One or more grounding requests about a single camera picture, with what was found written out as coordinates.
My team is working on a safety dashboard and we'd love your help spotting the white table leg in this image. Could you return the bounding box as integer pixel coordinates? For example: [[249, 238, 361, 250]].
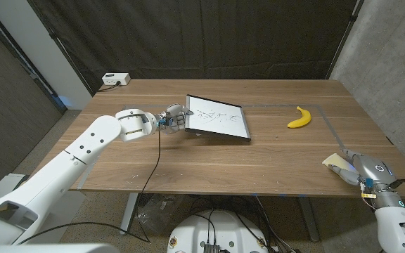
[[119, 192, 140, 235]]

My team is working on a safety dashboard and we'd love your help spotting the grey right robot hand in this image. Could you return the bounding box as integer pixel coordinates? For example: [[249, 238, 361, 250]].
[[328, 148, 405, 209]]

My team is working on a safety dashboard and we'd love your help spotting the black backdrop curtain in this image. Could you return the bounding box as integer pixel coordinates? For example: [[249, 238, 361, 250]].
[[26, 0, 365, 96]]

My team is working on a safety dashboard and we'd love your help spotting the white floor box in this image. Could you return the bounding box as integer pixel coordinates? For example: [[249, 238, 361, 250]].
[[0, 172, 26, 205]]

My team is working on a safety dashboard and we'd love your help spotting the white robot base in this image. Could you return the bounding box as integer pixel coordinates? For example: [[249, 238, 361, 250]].
[[166, 209, 269, 253]]

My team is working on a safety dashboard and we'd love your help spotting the small whiteboard with black frame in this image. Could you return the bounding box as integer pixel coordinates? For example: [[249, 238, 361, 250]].
[[184, 93, 252, 142]]

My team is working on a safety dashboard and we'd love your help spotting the yellow toy banana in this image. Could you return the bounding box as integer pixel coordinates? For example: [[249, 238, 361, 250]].
[[287, 105, 312, 129]]

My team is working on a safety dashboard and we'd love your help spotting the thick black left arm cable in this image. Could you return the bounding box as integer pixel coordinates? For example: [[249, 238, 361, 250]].
[[15, 221, 150, 245]]

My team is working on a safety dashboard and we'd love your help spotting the black backdrop pole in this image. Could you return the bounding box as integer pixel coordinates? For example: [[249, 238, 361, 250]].
[[26, 0, 95, 96], [324, 0, 365, 80]]

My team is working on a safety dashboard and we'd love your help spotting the white power strip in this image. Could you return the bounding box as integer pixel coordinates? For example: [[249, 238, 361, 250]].
[[101, 72, 131, 86]]

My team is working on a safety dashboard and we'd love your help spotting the grey port box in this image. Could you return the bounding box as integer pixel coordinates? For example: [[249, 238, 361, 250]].
[[202, 242, 223, 253]]

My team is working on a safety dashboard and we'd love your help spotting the grey table leg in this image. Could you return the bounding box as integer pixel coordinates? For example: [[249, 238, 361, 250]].
[[297, 196, 321, 242]]

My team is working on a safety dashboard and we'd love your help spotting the black power strip cable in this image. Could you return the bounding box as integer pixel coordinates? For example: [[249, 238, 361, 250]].
[[96, 81, 122, 93]]

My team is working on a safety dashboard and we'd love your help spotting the thin black left wrist cable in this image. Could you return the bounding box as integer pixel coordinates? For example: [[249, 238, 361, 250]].
[[131, 121, 163, 243]]

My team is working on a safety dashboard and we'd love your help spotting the white robot chest shell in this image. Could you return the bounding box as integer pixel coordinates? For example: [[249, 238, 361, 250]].
[[0, 243, 121, 253]]

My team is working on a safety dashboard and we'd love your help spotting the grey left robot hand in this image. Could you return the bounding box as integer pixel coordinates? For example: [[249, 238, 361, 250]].
[[155, 103, 195, 135]]

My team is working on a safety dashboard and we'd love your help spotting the clear plastic bag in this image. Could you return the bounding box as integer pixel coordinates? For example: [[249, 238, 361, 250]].
[[134, 193, 184, 235]]

